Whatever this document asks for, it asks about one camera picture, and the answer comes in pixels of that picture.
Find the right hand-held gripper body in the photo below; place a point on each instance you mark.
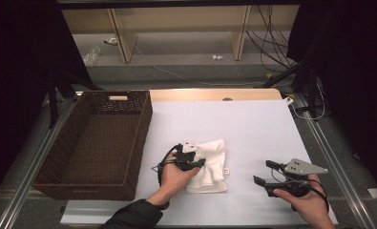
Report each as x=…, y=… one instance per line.
x=303, y=167

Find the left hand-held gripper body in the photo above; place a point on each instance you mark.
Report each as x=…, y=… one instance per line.
x=189, y=147

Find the white baby shirt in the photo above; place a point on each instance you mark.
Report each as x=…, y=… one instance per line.
x=211, y=171

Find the brown wicker basket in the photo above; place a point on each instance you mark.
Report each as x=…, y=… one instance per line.
x=94, y=152

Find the person's left hand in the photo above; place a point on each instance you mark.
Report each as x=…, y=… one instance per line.
x=175, y=179

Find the person's right hand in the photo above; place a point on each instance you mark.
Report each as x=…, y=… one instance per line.
x=308, y=202

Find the white power plug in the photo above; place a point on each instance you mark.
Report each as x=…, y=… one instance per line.
x=288, y=100

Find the black metal stand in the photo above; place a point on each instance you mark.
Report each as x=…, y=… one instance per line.
x=52, y=101
x=312, y=92

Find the white floor tape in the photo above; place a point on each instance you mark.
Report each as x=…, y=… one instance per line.
x=376, y=192

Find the small yellow floor item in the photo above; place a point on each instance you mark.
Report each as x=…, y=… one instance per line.
x=268, y=76

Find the small white floor scrap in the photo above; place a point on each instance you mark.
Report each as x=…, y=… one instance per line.
x=217, y=57

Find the black curtain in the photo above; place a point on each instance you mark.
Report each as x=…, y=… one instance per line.
x=358, y=79
x=17, y=79

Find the light wooden desk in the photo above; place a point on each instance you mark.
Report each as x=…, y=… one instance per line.
x=183, y=19

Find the flat grey floor item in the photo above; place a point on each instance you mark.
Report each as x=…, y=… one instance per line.
x=111, y=40

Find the clear plastic wrapper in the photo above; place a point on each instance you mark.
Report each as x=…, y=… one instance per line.
x=91, y=55

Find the aluminium rail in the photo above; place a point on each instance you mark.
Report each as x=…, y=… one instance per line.
x=335, y=165
x=27, y=178

